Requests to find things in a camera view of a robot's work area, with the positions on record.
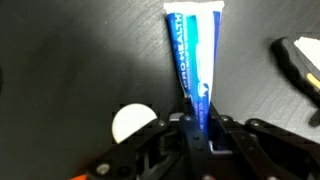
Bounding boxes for tan triangular paper scrap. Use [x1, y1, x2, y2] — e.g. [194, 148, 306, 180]
[293, 35, 320, 73]

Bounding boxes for white ball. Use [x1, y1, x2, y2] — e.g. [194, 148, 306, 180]
[111, 103, 158, 145]

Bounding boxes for blue white toothpaste tube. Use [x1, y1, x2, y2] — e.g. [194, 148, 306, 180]
[163, 0, 226, 139]

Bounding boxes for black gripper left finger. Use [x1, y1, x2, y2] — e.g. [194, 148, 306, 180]
[84, 98, 212, 180]

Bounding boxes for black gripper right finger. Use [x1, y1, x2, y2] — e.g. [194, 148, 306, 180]
[209, 102, 320, 180]

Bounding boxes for black handled pliers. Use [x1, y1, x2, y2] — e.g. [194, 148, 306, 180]
[270, 36, 320, 128]

